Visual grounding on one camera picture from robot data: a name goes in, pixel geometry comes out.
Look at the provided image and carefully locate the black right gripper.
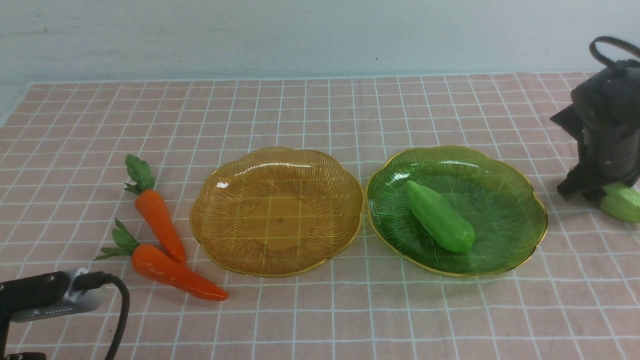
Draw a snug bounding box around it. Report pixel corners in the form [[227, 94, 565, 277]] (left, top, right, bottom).
[[550, 60, 639, 208]]

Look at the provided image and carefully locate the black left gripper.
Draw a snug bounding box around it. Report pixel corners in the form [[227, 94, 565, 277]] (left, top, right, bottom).
[[0, 271, 71, 360]]

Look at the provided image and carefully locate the green gourd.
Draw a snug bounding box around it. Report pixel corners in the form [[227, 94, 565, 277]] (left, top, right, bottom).
[[599, 183, 640, 224], [406, 180, 476, 253]]

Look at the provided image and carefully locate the orange carrot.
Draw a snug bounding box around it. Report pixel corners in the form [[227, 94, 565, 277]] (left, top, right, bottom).
[[93, 219, 228, 302]]

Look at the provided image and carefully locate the orange carrot farther back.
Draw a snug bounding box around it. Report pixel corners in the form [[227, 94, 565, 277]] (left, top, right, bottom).
[[124, 153, 186, 265]]

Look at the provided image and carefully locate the green glass plate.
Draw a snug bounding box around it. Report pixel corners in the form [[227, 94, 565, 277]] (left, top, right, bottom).
[[365, 145, 548, 278]]

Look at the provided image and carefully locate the pink checkered tablecloth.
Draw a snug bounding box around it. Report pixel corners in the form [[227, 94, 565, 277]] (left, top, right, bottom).
[[0, 72, 640, 360]]

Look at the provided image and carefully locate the amber glass plate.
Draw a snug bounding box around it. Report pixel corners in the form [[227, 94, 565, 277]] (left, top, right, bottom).
[[189, 146, 366, 278]]

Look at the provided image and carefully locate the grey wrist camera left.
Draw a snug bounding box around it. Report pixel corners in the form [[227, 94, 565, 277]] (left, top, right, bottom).
[[12, 268, 113, 323]]

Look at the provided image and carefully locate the black cable left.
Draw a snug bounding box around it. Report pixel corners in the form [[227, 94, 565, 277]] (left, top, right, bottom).
[[74, 271, 131, 360]]

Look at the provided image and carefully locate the black cable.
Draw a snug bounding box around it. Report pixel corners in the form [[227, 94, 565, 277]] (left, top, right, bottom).
[[74, 271, 131, 360], [589, 36, 640, 71]]

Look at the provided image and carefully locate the black cable right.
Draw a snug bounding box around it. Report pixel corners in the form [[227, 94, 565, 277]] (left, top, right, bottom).
[[589, 36, 640, 71]]

